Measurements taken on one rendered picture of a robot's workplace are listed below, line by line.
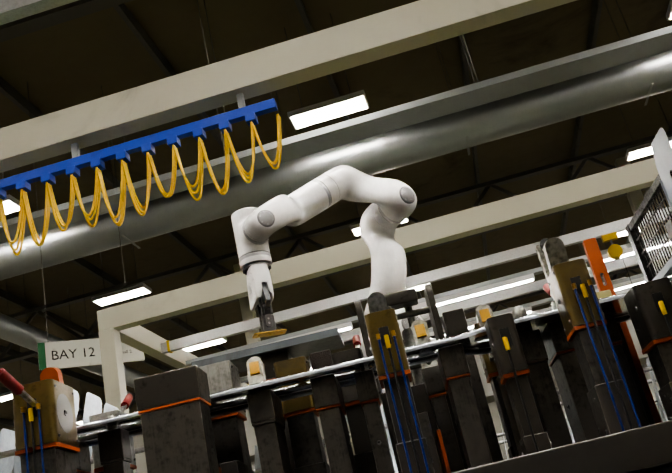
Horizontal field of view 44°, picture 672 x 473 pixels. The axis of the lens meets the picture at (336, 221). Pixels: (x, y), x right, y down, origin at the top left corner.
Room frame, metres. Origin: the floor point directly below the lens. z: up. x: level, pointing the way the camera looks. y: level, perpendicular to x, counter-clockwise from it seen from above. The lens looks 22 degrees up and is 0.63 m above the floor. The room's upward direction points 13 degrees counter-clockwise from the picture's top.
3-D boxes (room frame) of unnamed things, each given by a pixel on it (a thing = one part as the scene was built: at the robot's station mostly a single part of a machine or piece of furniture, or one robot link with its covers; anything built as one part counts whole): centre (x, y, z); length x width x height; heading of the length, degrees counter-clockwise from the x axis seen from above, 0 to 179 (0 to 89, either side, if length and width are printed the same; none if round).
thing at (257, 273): (2.03, 0.23, 1.34); 0.10 x 0.07 x 0.11; 19
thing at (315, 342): (2.04, 0.24, 1.16); 0.37 x 0.14 x 0.02; 89
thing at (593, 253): (1.84, -0.56, 0.95); 0.03 x 0.01 x 0.50; 89
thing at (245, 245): (2.03, 0.23, 1.48); 0.09 x 0.08 x 0.13; 31
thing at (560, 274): (1.47, -0.39, 0.87); 0.12 x 0.07 x 0.35; 179
